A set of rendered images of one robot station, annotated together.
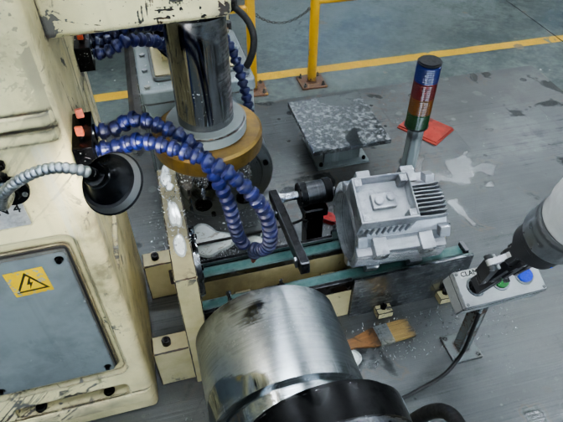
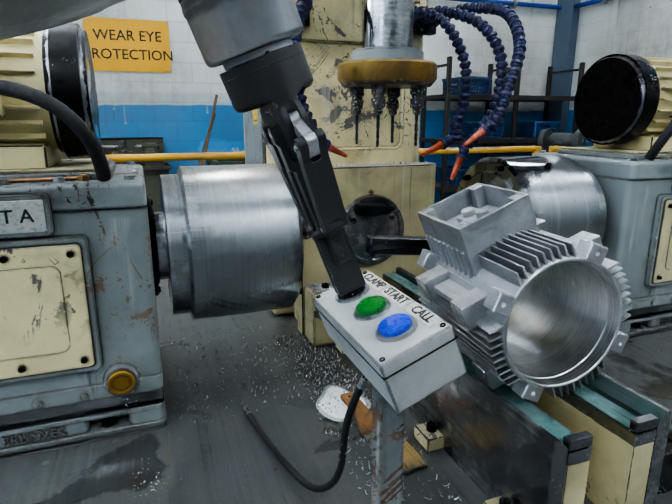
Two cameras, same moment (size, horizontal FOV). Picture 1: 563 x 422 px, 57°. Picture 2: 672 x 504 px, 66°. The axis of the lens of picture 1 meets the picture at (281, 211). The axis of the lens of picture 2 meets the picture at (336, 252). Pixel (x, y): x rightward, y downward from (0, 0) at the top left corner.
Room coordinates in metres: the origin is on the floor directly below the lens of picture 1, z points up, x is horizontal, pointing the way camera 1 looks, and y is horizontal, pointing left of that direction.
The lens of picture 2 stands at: (0.53, -0.86, 1.24)
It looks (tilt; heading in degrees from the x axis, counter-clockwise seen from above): 14 degrees down; 85
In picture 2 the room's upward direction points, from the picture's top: straight up
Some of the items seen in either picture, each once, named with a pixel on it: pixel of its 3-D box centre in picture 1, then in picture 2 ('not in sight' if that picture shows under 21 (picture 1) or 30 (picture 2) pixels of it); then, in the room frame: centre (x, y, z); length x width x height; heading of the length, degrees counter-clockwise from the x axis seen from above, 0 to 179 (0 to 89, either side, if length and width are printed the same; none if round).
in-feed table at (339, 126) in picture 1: (336, 135); not in sight; (1.34, -0.17, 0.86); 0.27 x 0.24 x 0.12; 15
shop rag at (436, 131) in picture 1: (425, 127); not in sight; (1.46, -0.49, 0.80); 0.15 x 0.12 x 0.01; 48
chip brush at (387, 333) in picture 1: (371, 337); (375, 428); (0.65, -0.20, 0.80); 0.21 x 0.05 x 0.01; 108
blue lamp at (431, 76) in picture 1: (427, 71); not in sight; (1.15, -0.36, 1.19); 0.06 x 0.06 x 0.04
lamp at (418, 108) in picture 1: (420, 103); not in sight; (1.15, -0.36, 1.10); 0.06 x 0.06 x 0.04
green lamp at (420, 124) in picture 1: (417, 117); not in sight; (1.15, -0.36, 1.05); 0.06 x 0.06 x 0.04
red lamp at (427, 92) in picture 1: (424, 87); not in sight; (1.15, -0.36, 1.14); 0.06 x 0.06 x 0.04
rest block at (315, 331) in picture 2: not in sight; (325, 311); (0.60, 0.12, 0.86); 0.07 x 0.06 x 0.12; 15
